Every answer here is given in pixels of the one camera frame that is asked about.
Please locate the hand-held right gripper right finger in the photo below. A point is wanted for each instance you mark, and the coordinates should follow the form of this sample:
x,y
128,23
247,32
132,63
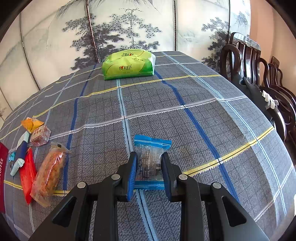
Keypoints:
x,y
165,172

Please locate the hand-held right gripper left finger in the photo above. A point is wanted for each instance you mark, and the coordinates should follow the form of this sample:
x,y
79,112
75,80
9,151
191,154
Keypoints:
x,y
131,176

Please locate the blue snack packet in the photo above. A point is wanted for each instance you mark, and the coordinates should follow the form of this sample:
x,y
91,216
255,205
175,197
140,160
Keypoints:
x,y
150,148

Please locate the orange snack packet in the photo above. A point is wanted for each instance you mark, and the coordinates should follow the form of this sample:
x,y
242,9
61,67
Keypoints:
x,y
32,124

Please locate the dark red box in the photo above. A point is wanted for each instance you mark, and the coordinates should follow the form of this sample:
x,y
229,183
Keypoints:
x,y
2,185

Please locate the grey plaid tablecloth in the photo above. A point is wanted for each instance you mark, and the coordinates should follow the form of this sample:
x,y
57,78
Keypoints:
x,y
161,104

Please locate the long clear fried snack packet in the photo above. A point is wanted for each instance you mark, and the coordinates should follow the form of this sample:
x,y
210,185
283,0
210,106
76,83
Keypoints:
x,y
49,171

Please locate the small clear red-print snack packet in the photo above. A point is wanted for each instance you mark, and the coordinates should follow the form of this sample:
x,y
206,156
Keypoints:
x,y
40,135

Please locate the red snack packet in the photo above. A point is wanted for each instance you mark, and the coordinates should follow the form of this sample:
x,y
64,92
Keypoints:
x,y
26,176

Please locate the green tissue pack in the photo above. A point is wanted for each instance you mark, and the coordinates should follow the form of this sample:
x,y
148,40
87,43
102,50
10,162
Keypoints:
x,y
127,67

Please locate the blue and white stick packet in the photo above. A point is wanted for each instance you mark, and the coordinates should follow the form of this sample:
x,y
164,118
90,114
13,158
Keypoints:
x,y
22,150

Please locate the white cloth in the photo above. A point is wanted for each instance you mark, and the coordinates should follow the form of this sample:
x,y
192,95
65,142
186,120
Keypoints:
x,y
269,99

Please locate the dark wooden chair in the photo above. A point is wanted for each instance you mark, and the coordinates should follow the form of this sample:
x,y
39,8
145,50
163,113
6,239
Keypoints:
x,y
248,53
281,78

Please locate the pine tree folding screen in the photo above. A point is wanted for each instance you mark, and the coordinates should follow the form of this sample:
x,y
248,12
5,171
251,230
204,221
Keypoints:
x,y
57,34

